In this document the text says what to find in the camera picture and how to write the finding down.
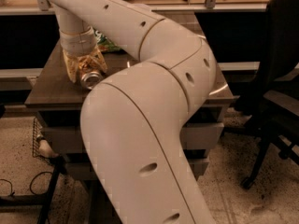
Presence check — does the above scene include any black metal stand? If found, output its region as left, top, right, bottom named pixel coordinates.
left=0, top=157, right=64, bottom=224

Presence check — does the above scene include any green chip bag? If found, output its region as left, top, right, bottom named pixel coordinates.
left=93, top=30, right=121, bottom=53

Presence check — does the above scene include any black floor cable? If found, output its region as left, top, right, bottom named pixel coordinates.
left=0, top=171, right=54, bottom=198

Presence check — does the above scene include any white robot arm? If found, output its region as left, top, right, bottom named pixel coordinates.
left=50, top=0, right=216, bottom=224

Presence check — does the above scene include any orange soda can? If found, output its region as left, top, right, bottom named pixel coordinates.
left=78, top=56, right=104, bottom=90

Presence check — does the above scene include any wire basket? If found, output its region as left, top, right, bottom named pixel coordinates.
left=32, top=118, right=59, bottom=165

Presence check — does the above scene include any grey drawer cabinet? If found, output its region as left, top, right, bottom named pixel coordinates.
left=26, top=47, right=230, bottom=224

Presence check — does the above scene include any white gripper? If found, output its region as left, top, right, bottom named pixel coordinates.
left=60, top=28, right=107, bottom=83

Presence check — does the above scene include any black office chair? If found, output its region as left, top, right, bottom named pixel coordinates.
left=234, top=0, right=299, bottom=189

